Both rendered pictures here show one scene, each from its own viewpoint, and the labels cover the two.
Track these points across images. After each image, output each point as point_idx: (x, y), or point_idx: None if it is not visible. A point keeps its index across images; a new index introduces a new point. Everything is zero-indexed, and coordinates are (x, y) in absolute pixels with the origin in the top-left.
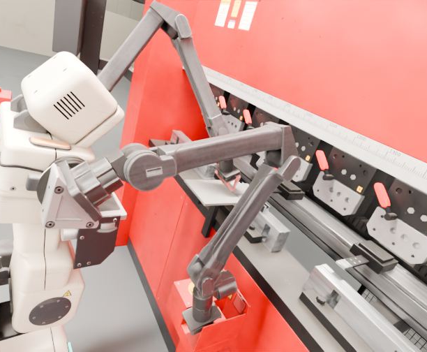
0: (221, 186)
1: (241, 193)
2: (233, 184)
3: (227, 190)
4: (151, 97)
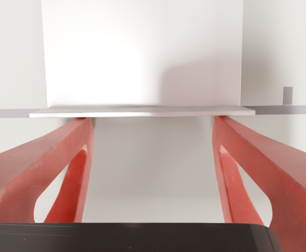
0: (102, 173)
1: (242, 24)
2: (74, 18)
3: (176, 156)
4: None
